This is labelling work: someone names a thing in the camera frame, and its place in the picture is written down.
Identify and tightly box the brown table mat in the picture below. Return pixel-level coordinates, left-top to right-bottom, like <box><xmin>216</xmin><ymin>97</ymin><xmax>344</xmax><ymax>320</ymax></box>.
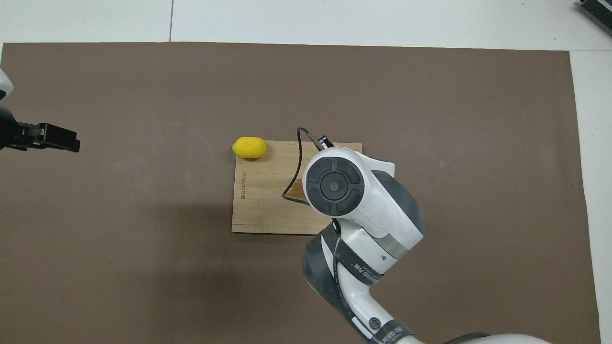
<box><xmin>0</xmin><ymin>42</ymin><xmax>602</xmax><ymax>344</ymax></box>

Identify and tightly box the yellow lemon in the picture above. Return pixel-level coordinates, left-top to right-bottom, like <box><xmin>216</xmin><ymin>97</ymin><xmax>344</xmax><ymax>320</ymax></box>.
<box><xmin>232</xmin><ymin>137</ymin><xmax>267</xmax><ymax>160</ymax></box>

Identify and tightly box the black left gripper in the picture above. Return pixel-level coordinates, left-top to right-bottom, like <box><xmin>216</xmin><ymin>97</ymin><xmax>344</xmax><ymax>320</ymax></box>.
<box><xmin>0</xmin><ymin>106</ymin><xmax>80</xmax><ymax>153</ymax></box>

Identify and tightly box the wooden cutting board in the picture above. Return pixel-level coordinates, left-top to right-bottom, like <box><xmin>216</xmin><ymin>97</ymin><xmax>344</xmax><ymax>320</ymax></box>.
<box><xmin>231</xmin><ymin>141</ymin><xmax>363</xmax><ymax>236</ymax></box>

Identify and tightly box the grey ribbed device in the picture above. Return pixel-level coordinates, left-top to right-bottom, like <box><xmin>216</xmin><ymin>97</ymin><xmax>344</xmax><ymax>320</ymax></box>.
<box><xmin>576</xmin><ymin>0</ymin><xmax>612</xmax><ymax>35</ymax></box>

